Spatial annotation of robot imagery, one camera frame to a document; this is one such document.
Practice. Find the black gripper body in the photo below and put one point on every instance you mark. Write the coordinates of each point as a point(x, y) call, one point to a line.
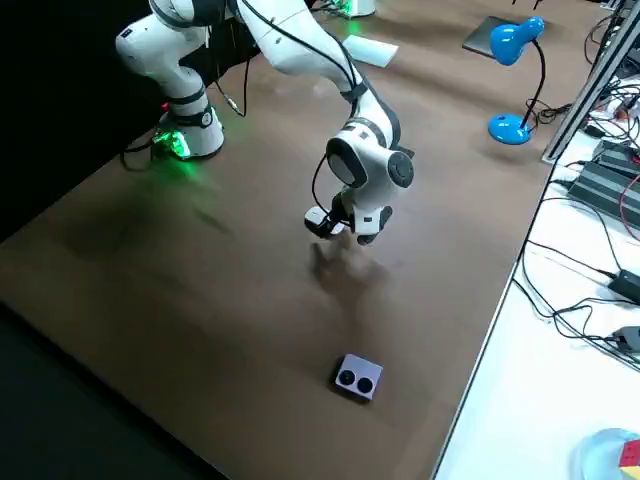
point(384, 222)

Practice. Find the white computer mouse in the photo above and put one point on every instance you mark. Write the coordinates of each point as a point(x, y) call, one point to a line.
point(340, 229)

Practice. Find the grey laptop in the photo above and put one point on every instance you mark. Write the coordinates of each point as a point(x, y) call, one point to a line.
point(480, 35)

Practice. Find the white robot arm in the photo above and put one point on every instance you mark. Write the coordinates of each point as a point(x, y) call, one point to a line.
point(300, 45)
point(362, 6)

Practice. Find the blue desk lamp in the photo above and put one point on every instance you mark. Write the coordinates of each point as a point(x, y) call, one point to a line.
point(510, 37)

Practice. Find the lilac box with two sockets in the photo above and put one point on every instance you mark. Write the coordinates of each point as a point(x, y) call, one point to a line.
point(360, 370)

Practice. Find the black ridged power box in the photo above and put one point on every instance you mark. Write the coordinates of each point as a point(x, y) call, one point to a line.
point(600, 185)
point(617, 157)

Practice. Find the black power adapter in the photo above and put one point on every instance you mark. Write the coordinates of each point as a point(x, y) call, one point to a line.
point(627, 282)

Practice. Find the grey power adapter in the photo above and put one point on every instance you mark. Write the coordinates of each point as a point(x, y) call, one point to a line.
point(629, 337)

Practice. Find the clear plastic bowl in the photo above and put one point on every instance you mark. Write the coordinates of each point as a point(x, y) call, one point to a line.
point(595, 450)

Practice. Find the colourful puzzle cube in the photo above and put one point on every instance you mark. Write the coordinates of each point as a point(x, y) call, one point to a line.
point(631, 462)

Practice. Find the silver metal post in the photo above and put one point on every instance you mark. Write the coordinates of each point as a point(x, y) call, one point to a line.
point(581, 100)

